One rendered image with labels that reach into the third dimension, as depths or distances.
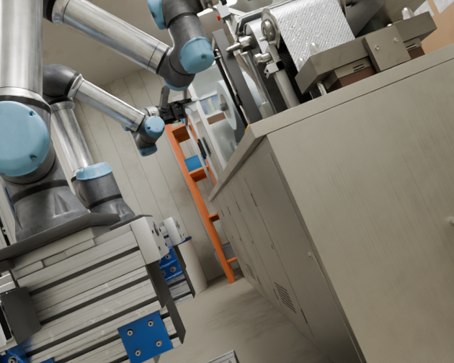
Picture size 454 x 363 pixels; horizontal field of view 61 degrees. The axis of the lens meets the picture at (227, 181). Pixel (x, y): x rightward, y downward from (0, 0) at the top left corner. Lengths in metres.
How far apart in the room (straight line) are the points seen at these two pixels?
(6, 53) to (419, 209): 1.00
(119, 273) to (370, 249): 0.62
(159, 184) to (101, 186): 3.79
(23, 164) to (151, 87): 4.71
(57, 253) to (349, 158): 0.72
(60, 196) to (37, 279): 0.17
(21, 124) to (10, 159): 0.06
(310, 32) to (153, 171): 3.96
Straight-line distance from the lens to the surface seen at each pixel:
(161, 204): 5.09
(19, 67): 0.82
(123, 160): 5.24
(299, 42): 1.41
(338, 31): 1.47
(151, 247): 0.78
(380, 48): 1.23
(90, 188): 1.35
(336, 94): 1.08
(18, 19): 0.86
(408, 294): 1.11
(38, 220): 0.84
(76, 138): 1.54
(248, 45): 1.69
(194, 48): 0.87
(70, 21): 1.05
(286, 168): 0.99
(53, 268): 0.84
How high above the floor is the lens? 0.72
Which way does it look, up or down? 4 degrees up
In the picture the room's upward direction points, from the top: 23 degrees counter-clockwise
